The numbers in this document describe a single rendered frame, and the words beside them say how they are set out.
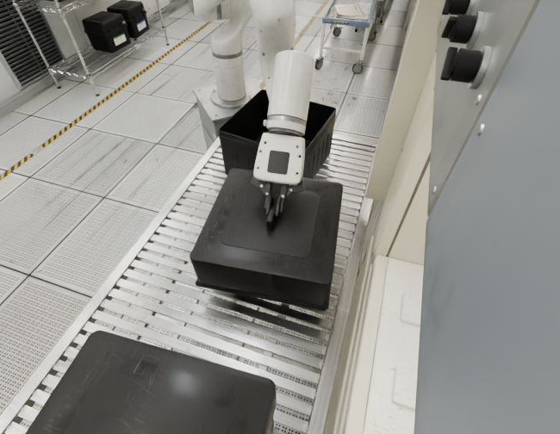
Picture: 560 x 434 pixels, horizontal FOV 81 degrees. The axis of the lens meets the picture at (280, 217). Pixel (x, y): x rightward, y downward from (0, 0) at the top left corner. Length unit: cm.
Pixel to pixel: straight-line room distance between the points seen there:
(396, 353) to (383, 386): 7
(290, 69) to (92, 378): 61
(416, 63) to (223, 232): 49
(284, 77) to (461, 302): 59
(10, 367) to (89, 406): 141
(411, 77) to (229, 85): 89
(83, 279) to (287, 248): 148
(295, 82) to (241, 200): 28
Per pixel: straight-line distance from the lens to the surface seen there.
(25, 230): 242
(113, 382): 54
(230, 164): 107
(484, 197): 19
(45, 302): 203
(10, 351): 198
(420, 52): 70
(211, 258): 67
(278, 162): 68
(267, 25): 76
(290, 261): 65
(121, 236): 210
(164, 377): 52
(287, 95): 69
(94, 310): 92
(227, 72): 143
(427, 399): 20
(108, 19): 378
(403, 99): 73
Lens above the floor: 149
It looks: 49 degrees down
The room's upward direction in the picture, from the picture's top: straight up
